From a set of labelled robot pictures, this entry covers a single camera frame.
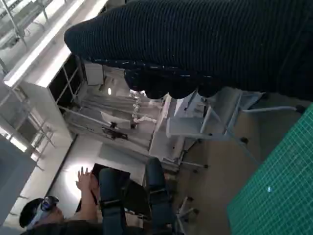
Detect green cutting mat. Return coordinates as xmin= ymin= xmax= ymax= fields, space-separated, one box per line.
xmin=226 ymin=100 xmax=313 ymax=235

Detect black knitted gloved right hand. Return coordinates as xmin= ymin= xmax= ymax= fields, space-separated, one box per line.
xmin=64 ymin=0 xmax=313 ymax=100

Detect white square panel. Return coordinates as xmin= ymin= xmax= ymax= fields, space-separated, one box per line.
xmin=85 ymin=62 xmax=105 ymax=86

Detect white ceiling pipe grid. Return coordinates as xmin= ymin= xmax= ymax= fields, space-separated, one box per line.
xmin=0 ymin=0 xmax=108 ymax=49

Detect grey castor frame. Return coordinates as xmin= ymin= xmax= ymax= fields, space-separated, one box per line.
xmin=176 ymin=160 xmax=210 ymax=221

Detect black tripod device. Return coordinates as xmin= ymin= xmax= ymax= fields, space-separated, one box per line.
xmin=102 ymin=121 xmax=130 ymax=142

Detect dark glass window frame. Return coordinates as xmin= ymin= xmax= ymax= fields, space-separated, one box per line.
xmin=48 ymin=54 xmax=85 ymax=108

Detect white cabinet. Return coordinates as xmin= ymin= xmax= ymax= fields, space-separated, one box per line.
xmin=148 ymin=96 xmax=189 ymax=169

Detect white robot figure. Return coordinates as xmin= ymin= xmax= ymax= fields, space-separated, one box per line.
xmin=131 ymin=89 xmax=158 ymax=129

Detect person wearing headset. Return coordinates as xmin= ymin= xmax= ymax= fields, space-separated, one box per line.
xmin=19 ymin=158 xmax=177 ymax=235

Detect VR headset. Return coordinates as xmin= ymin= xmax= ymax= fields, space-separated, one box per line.
xmin=31 ymin=195 xmax=61 ymax=223

